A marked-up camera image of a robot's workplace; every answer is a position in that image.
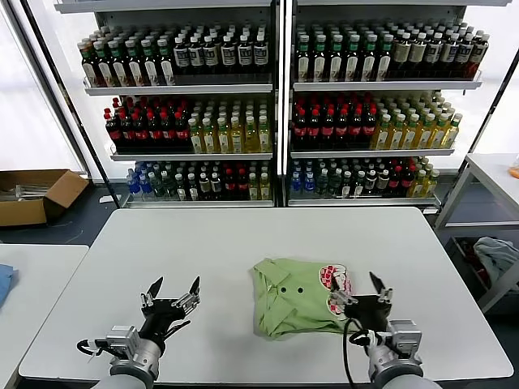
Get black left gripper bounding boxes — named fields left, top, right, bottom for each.
left=139, top=276, right=201, bottom=346

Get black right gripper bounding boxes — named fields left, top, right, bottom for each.
left=327, top=271, right=395, bottom=331

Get green polo shirt red print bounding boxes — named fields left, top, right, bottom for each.
left=253, top=258, right=358, bottom=344

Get black storage bin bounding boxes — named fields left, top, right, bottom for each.
left=445, top=236, right=519, bottom=303

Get red cloth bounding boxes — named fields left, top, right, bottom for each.
left=460, top=242, right=494, bottom=287

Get grey blue cloth bundle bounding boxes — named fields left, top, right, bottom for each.
left=472, top=237, right=519, bottom=293

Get blue folded cloth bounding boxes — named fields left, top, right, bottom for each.
left=0, top=263, right=19, bottom=309

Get brown cardboard box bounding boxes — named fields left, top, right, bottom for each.
left=0, top=169, right=90, bottom=227

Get clear plastic packing items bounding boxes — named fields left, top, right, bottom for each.
left=0, top=184, right=56, bottom=203

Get black slanted pole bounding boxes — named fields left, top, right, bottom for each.
left=433, top=40, right=519, bottom=222
left=18, top=0, right=122, bottom=208

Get grey metal shelf rack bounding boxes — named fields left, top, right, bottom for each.
left=283, top=0, right=512, bottom=214
left=54, top=0, right=281, bottom=208

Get brown tea bottle green label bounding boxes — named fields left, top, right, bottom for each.
left=328, top=34, right=345, bottom=81
left=108, top=39, right=131, bottom=88
left=79, top=39, right=101, bottom=88
left=311, top=34, right=328, bottom=81
left=296, top=34, right=311, bottom=81
left=124, top=39, right=146, bottom=88
left=157, top=37, right=177, bottom=87
left=362, top=34, right=378, bottom=81
left=345, top=34, right=362, bottom=81
left=140, top=38, right=161, bottom=87
left=92, top=40, right=115, bottom=88
left=376, top=34, right=394, bottom=80

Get dark bottle white square label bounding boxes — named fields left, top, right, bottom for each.
left=253, top=33, right=269, bottom=75
left=470, top=34, right=491, bottom=78
left=202, top=35, right=220, bottom=76
left=188, top=35, right=205, bottom=76
left=221, top=34, right=238, bottom=76
left=425, top=32, right=444, bottom=79
left=456, top=34, right=474, bottom=79
left=237, top=34, right=254, bottom=75
left=440, top=34, right=459, bottom=79
left=173, top=36, right=190, bottom=76

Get dark bottle beige label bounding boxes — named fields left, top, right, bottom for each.
left=392, top=32, right=411, bottom=79
left=408, top=32, right=427, bottom=79

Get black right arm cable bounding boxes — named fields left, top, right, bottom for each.
left=341, top=317, right=380, bottom=389

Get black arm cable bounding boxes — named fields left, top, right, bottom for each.
left=76, top=338, right=118, bottom=358
left=341, top=317, right=380, bottom=389

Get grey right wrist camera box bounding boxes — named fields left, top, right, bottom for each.
left=387, top=319, right=423, bottom=358

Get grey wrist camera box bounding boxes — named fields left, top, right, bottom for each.
left=387, top=319, right=423, bottom=358
left=105, top=325, right=139, bottom=361

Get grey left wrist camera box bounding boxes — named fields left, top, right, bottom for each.
left=105, top=325, right=139, bottom=361

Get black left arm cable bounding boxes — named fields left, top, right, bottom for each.
left=76, top=338, right=118, bottom=358

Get grey frame side table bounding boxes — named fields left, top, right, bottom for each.
left=431, top=152, right=519, bottom=314

